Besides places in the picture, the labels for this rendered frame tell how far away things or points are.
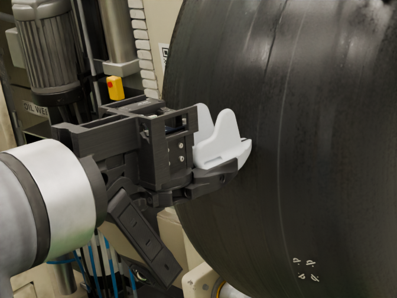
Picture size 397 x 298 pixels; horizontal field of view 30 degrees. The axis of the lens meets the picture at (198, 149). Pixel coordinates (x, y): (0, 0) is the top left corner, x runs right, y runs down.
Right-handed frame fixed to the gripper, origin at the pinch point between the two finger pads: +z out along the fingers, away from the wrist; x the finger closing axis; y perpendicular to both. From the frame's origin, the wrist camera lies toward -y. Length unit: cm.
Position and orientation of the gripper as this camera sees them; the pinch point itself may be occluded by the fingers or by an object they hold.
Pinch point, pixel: (240, 151)
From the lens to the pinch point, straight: 72.6
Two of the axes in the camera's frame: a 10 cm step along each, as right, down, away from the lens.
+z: 7.2, -2.5, 6.5
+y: -0.6, -9.5, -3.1
